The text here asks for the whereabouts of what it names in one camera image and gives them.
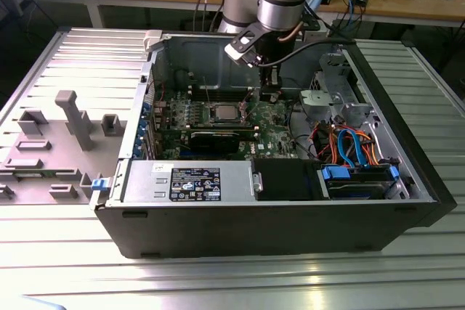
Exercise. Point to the metal locking lever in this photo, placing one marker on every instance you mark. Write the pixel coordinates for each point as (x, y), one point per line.
(246, 96)
(207, 90)

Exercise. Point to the silver green CPU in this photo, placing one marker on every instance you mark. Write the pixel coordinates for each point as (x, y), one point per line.
(227, 112)

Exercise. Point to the CPU socket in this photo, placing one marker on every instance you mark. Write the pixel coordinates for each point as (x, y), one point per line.
(210, 113)

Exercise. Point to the black plastic cover box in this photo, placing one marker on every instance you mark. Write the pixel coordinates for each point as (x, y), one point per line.
(283, 179)

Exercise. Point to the grey metal drive cage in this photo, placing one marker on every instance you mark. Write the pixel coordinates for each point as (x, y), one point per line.
(319, 101)

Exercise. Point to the green motherboard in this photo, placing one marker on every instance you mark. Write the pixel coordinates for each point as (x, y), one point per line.
(270, 135)

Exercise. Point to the small black adapter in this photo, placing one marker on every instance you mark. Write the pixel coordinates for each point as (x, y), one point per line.
(362, 0)

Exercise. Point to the black graphics card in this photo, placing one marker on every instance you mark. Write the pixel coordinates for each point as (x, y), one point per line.
(214, 142)

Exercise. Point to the pale grey case latch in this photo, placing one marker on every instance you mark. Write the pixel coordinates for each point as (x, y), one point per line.
(152, 41)

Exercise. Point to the hard disk blue carrier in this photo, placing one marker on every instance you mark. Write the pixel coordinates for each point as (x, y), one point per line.
(356, 190)

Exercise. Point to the black PC case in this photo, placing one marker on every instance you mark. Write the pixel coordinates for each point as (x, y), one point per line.
(254, 230)

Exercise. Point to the silver power supply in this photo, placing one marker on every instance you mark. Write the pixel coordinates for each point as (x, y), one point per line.
(145, 183)

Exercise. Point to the blue plastic latch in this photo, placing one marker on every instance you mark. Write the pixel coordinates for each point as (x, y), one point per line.
(100, 184)

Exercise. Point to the grey parts rack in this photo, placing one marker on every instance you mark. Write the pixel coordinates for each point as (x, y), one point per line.
(54, 165)

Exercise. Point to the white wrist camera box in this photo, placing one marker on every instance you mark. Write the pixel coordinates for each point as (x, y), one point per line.
(236, 51)

